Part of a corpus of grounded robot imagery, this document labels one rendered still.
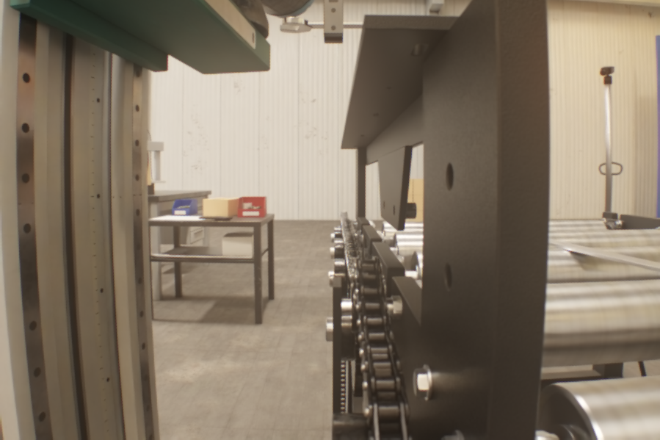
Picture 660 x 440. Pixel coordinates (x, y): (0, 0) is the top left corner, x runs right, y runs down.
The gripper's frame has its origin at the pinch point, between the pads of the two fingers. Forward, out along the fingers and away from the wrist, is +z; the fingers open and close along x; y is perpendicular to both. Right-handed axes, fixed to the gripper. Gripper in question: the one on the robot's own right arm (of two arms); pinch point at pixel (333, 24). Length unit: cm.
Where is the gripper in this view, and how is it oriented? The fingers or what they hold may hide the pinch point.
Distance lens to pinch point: 61.7
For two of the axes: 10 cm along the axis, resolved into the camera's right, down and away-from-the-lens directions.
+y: -10.0, 0.0, 0.1
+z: 0.0, 10.0, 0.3
